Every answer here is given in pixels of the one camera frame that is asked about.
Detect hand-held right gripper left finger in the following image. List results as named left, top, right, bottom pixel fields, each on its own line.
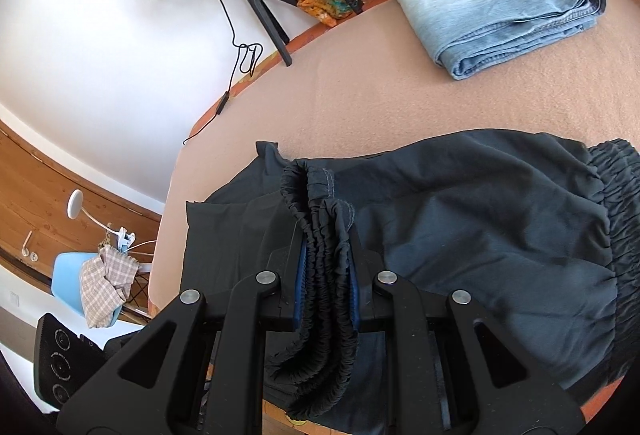
left=57, top=235, right=307, bottom=435

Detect black ring light cable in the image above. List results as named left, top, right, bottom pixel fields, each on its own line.
left=182, top=0, right=263, bottom=146

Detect black pants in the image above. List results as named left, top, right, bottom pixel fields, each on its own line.
left=185, top=129, right=640, bottom=431

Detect pink blanket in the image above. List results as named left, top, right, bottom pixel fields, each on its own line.
left=147, top=0, right=640, bottom=316

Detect checkered cloth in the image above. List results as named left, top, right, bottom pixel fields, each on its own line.
left=80, top=245, right=141, bottom=330

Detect small black tripod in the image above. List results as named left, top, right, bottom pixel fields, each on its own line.
left=220, top=0, right=301, bottom=67

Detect light blue chair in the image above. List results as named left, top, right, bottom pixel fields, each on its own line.
left=52, top=252, right=151, bottom=316

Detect orange floral bed sheet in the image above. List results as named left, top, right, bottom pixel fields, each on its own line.
left=190, top=0, right=608, bottom=426

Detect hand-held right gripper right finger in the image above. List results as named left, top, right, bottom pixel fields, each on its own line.
left=350, top=230, right=583, bottom=435

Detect white clip lamp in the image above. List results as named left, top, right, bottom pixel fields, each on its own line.
left=67, top=190, right=138, bottom=251

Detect white lamp cable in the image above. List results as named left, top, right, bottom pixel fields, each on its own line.
left=127, top=239, right=159, bottom=262

